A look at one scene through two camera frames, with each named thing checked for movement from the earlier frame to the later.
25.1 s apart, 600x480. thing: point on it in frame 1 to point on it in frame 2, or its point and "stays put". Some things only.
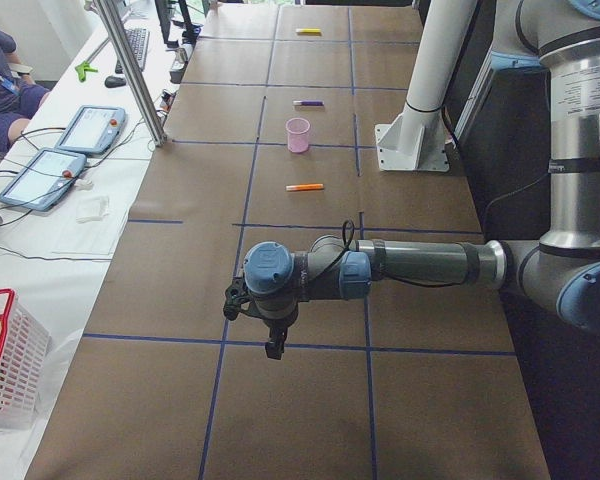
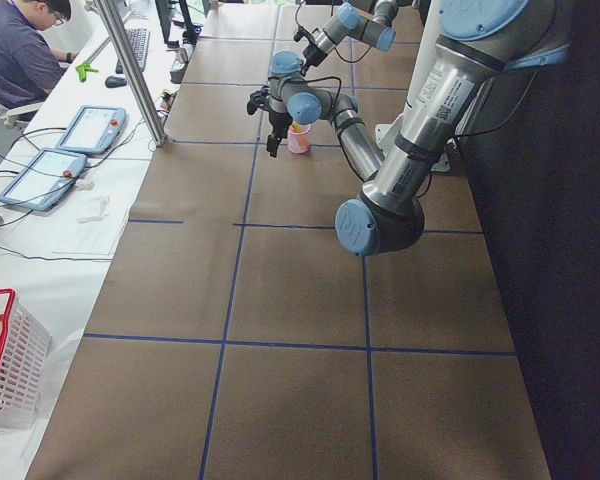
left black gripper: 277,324 to 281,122
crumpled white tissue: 91,209 stays put
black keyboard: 138,39 stays put
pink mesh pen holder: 298,134 stays put
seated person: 7,95 to 17,61
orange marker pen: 302,187 to 296,127
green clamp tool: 81,68 stays put
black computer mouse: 113,81 stays put
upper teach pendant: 91,129 stays put
